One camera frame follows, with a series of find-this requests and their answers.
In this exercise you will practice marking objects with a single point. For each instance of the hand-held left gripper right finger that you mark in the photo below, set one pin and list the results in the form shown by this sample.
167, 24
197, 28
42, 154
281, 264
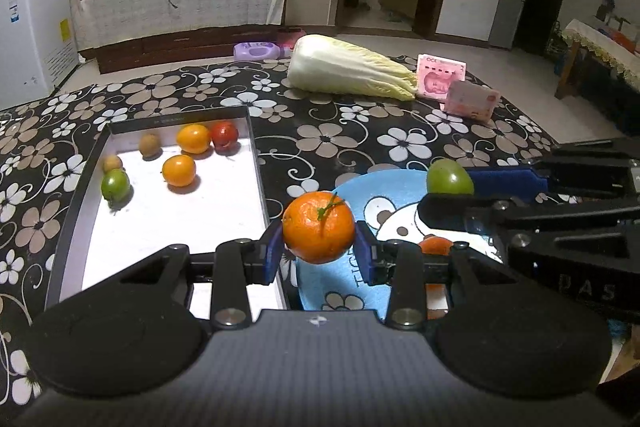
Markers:
364, 257

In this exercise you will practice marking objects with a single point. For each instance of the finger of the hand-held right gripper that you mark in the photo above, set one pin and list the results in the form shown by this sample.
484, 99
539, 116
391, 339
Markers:
505, 183
480, 217

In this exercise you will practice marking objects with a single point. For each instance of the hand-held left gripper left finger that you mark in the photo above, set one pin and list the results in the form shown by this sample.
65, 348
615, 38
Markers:
272, 257

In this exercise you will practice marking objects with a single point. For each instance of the mandarin with green stem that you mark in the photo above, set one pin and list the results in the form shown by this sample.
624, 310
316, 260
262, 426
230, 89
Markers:
317, 232

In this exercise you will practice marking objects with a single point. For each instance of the green round fruit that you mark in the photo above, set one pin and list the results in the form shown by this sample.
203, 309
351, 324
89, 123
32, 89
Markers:
447, 177
115, 185

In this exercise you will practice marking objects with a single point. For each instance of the orange mandarin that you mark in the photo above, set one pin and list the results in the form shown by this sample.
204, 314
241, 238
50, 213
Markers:
435, 247

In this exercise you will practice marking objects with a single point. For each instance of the blue cartoon plate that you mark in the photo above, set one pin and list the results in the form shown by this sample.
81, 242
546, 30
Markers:
380, 187

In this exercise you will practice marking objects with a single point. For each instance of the black tray with white base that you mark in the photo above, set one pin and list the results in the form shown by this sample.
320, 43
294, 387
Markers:
200, 217

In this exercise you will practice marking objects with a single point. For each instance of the orange oval fruit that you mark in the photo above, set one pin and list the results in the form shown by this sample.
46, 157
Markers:
193, 139
178, 171

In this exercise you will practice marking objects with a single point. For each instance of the red tomato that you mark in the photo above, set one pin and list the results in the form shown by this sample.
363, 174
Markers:
223, 136

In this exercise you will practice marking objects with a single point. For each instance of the brown longan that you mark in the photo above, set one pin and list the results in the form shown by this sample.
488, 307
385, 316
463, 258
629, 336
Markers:
112, 164
150, 145

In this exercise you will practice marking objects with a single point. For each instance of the folded pink banknote stack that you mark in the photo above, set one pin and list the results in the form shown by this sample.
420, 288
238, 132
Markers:
470, 102

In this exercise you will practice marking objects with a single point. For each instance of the black floral tablecloth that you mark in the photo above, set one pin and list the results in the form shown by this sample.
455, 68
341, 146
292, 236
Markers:
350, 137

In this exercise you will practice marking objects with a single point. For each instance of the standing pink banknote stack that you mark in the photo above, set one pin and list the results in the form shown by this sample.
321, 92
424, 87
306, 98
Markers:
440, 77

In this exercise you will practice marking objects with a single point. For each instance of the side table with lace cloth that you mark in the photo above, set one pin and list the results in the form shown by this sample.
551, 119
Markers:
600, 42

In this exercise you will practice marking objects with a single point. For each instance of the napa cabbage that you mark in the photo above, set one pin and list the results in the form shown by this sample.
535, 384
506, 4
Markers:
340, 67

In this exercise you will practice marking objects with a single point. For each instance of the purple plastic bottle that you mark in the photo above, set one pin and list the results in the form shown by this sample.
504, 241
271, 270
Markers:
257, 50

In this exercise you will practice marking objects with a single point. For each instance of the pink plastic bag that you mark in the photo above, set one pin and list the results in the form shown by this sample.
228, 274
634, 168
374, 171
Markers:
292, 38

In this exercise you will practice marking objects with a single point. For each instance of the dark wooden low cabinet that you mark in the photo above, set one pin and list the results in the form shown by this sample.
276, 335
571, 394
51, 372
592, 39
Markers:
175, 49

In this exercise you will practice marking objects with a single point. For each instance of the cabinet with white cloth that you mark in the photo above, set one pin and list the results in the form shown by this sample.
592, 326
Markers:
200, 7

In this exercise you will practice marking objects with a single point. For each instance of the white chest freezer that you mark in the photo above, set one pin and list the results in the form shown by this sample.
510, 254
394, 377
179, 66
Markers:
30, 32

